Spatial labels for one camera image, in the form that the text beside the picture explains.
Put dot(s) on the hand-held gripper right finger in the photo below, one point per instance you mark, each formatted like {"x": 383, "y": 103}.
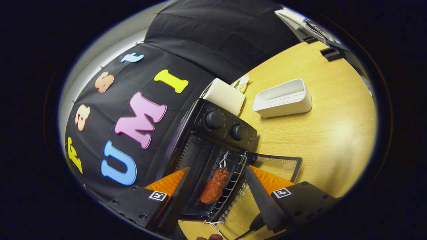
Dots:
{"x": 262, "y": 200}

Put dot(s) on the black block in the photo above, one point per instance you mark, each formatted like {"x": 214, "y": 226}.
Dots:
{"x": 331, "y": 54}
{"x": 310, "y": 39}

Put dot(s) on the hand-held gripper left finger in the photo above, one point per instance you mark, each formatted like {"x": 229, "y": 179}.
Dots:
{"x": 173, "y": 203}

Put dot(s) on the white divided seasoning dish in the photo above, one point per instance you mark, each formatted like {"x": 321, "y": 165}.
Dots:
{"x": 243, "y": 83}

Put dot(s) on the brown chicken drumstick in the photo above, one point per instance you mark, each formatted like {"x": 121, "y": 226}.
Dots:
{"x": 215, "y": 186}

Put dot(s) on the black toaster oven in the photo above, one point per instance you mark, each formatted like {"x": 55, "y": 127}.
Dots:
{"x": 217, "y": 126}

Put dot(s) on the white pop-up toaster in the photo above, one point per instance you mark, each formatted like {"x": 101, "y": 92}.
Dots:
{"x": 223, "y": 96}

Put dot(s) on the white plastic tray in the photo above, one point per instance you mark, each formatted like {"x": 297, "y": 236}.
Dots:
{"x": 283, "y": 105}

